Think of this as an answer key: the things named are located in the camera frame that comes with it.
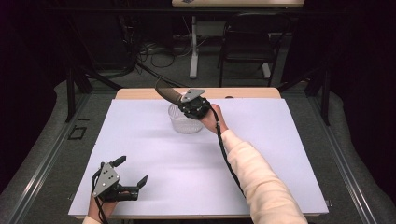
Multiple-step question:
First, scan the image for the black horizontal frame bar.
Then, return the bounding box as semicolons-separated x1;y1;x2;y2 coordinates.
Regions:
46;7;344;15

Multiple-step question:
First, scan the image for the white table mat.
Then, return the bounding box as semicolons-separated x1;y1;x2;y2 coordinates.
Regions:
68;97;330;217

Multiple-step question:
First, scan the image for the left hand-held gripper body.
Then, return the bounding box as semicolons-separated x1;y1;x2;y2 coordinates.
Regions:
92;161;139;203

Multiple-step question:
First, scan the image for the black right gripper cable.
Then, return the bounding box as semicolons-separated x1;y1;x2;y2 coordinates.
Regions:
210;105;247;198

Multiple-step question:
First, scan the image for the white plastic basket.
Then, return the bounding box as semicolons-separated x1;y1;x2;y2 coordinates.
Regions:
167;103;205;135

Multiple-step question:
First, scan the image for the black metal frame stand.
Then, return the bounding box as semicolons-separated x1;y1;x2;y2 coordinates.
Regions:
276;64;332;127
64;63;123;123

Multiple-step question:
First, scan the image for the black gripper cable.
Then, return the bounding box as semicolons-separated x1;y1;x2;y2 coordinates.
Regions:
91;173;110;224
210;105;247;198

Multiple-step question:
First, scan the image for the white-legged wooden desk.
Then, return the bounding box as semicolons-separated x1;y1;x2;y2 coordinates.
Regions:
171;0;305;79

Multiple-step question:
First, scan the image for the wooden table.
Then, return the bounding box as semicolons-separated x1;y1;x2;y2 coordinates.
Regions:
68;87;330;220

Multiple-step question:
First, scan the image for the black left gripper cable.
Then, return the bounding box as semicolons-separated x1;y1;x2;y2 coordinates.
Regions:
91;173;110;224

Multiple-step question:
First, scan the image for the person's right hand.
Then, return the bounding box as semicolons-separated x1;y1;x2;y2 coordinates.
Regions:
200;103;230;135

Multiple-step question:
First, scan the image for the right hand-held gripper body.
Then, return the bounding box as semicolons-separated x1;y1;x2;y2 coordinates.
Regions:
178;88;213;120

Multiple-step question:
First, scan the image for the bundle of floor cables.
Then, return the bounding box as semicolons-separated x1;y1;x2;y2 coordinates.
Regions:
134;38;191;70

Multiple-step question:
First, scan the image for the black chair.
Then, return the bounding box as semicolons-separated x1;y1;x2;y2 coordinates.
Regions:
217;12;292;88

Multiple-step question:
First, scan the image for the person's left hand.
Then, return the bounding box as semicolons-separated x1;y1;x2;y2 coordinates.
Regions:
87;195;120;223

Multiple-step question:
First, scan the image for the aluminium floor rail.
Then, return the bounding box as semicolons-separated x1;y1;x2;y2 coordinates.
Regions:
8;92;92;224
307;95;378;224

